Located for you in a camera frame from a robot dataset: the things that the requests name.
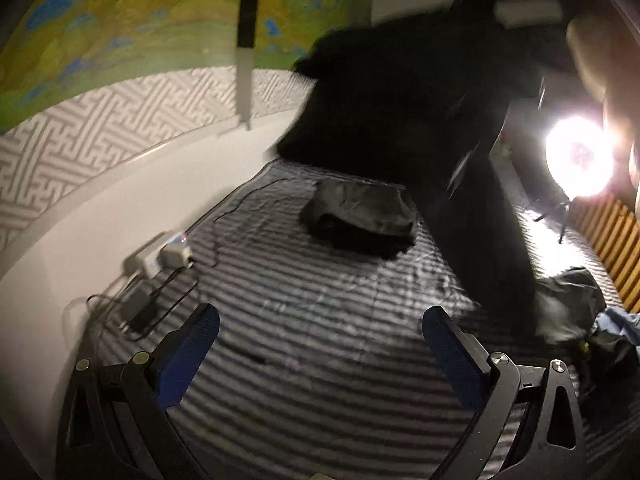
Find dark grey trousers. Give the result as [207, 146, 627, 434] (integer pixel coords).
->
[276, 0, 536, 339]

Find dark clothes pile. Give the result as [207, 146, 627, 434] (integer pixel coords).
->
[535, 268, 639, 398]

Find black power adapter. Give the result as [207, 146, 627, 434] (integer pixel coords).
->
[119, 288, 154, 334]

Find white power strip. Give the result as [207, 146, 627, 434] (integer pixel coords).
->
[122, 232, 172, 278]

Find white plug-in charger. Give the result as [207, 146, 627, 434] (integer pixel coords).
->
[160, 233, 193, 269]

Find striped blue grey bedspread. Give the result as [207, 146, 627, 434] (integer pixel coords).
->
[94, 159, 640, 480]

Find black lamp tripod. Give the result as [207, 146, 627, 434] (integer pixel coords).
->
[534, 197, 574, 244]

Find folded dark garment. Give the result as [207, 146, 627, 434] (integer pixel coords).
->
[299, 179, 419, 260]

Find bright round lamp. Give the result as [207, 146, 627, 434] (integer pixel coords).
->
[544, 116, 616, 200]

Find black white vertical pole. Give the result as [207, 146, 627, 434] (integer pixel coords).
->
[235, 0, 258, 129]

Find wooden slatted bed frame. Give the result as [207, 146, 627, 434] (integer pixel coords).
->
[570, 192, 640, 313]

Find thin black charging cable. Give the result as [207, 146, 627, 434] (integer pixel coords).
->
[193, 173, 292, 269]

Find green yellow wall map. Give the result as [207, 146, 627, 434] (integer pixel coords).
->
[1, 0, 372, 129]

